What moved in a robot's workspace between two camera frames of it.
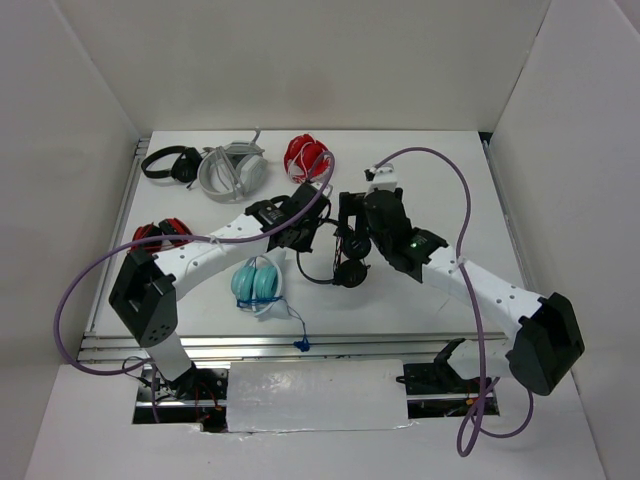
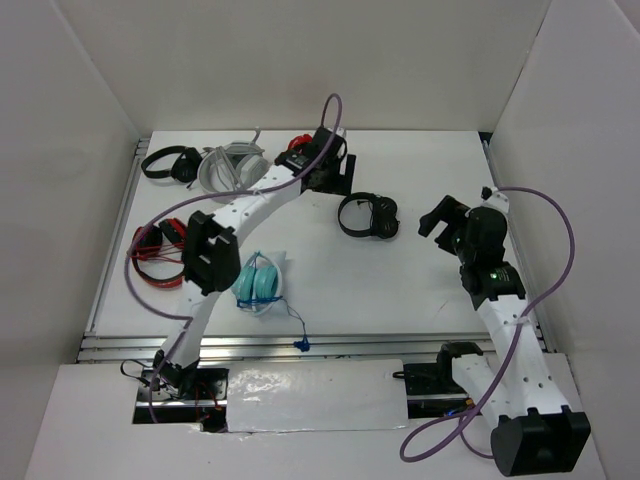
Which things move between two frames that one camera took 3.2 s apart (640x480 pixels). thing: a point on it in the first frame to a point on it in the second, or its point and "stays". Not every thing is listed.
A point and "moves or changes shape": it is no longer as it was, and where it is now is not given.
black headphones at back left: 184,169 stays
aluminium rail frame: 281,346 stays
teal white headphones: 257,285 stays
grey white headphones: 228,172 stays
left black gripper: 305,244 to 340,183
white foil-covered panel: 319,395 stays
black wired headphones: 350,267 moves or changes shape
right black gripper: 351,204 to 450,210
